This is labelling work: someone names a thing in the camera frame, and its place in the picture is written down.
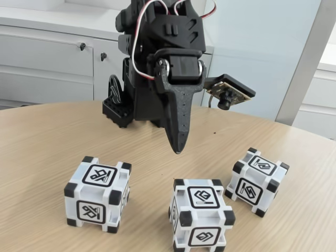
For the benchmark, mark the white cube with crossed symbol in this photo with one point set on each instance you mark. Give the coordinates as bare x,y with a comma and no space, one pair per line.
97,194

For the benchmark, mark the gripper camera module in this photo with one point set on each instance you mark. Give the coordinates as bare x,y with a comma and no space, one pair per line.
233,90

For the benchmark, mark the grey metal frame post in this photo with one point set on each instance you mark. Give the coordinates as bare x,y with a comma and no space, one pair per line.
302,73

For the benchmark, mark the white drawer unit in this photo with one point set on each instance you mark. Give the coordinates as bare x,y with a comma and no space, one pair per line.
320,105

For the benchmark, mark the white cube with N-diamond symbol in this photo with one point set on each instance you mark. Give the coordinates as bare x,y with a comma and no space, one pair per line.
257,181

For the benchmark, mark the cabinet key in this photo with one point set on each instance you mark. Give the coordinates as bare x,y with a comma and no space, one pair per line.
83,46
103,56

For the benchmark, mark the white cube with double-diamond symbol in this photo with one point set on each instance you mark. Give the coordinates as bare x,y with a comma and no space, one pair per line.
202,215

